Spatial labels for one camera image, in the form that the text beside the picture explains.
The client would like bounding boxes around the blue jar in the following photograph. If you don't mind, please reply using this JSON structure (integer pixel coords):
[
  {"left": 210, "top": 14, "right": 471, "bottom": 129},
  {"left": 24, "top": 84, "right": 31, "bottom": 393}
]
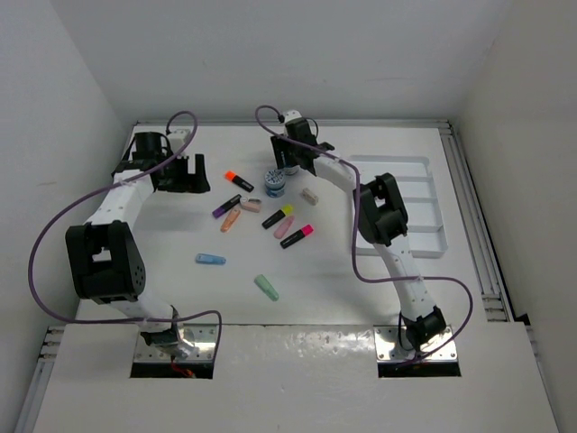
[
  {"left": 264, "top": 169, "right": 286, "bottom": 198},
  {"left": 284, "top": 165, "right": 299, "bottom": 176}
]

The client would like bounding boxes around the orange cap black highlighter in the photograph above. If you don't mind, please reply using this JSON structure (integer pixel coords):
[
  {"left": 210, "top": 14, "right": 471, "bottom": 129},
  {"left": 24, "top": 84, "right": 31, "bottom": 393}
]
[{"left": 224, "top": 170, "right": 254, "bottom": 192}]

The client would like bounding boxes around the purple cap black highlighter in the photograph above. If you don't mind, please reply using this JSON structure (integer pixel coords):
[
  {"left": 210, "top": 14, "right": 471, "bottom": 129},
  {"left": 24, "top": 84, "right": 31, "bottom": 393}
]
[{"left": 212, "top": 194, "right": 242, "bottom": 219}]

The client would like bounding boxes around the orange pastel highlighter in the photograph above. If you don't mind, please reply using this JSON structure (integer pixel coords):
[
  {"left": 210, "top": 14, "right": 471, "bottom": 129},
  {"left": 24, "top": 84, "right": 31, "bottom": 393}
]
[{"left": 220, "top": 208, "right": 241, "bottom": 233}]

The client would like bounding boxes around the yellow cap black highlighter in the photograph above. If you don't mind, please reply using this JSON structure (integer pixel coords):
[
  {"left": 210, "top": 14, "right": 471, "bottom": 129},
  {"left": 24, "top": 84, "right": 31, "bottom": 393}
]
[{"left": 261, "top": 204, "right": 294, "bottom": 229}]

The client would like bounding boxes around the pink pastel highlighter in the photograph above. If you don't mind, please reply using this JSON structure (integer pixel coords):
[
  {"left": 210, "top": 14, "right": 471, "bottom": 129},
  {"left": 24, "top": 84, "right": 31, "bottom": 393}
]
[{"left": 273, "top": 215, "right": 295, "bottom": 240}]

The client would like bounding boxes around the blue pastel highlighter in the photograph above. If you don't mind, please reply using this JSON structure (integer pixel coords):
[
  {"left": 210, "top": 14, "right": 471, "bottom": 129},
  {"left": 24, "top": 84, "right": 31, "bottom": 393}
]
[{"left": 195, "top": 253, "right": 226, "bottom": 265}]

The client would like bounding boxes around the pink cap black highlighter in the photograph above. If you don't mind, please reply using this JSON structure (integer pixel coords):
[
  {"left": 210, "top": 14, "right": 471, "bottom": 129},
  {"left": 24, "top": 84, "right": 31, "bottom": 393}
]
[{"left": 279, "top": 225, "right": 314, "bottom": 249}]

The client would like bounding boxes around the green pastel highlighter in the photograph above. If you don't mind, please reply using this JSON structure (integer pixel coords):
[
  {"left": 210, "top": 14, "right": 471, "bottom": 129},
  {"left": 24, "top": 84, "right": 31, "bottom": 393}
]
[{"left": 254, "top": 274, "right": 279, "bottom": 301}]

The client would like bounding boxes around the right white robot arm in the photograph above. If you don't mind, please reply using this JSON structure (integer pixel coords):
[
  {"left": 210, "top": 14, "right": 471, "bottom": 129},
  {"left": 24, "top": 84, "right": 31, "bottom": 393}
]
[{"left": 271, "top": 110, "right": 446, "bottom": 351}]

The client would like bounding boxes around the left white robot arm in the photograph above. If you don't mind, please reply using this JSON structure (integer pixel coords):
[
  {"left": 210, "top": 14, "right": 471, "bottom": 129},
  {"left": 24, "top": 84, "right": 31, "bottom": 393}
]
[{"left": 65, "top": 132, "right": 210, "bottom": 358}]

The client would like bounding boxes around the beige eraser block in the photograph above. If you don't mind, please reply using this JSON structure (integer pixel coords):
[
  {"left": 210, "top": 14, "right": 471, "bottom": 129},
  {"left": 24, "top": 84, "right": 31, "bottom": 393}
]
[{"left": 301, "top": 188, "right": 319, "bottom": 206}]

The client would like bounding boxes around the white compartment tray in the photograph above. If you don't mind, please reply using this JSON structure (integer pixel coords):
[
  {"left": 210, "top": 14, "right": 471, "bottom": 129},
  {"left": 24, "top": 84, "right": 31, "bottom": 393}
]
[{"left": 346, "top": 155, "right": 450, "bottom": 261}]

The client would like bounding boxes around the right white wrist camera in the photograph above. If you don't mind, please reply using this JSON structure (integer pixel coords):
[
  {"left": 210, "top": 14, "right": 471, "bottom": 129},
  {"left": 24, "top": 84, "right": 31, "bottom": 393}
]
[{"left": 281, "top": 109, "right": 303, "bottom": 126}]

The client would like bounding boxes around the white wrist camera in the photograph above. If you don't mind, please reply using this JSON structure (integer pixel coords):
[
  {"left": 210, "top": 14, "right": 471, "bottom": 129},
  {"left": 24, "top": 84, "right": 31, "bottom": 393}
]
[
  {"left": 281, "top": 109, "right": 303, "bottom": 126},
  {"left": 167, "top": 128, "right": 190, "bottom": 152}
]

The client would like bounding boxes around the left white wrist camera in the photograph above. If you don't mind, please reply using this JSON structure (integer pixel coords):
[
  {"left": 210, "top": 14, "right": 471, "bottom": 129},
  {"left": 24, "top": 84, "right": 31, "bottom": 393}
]
[{"left": 167, "top": 128, "right": 190, "bottom": 152}]

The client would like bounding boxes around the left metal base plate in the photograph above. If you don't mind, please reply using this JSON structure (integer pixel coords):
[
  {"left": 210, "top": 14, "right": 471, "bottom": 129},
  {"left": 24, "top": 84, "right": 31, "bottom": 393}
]
[{"left": 133, "top": 323, "right": 218, "bottom": 364}]

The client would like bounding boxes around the metal base plate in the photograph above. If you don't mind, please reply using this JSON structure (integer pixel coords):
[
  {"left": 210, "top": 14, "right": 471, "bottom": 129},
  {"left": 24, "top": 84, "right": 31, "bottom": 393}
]
[
  {"left": 374, "top": 325, "right": 459, "bottom": 362},
  {"left": 133, "top": 323, "right": 218, "bottom": 364}
]

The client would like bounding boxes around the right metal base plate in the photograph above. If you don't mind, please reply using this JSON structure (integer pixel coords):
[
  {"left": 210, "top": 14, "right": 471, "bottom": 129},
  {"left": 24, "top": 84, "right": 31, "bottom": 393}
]
[{"left": 374, "top": 325, "right": 459, "bottom": 362}]

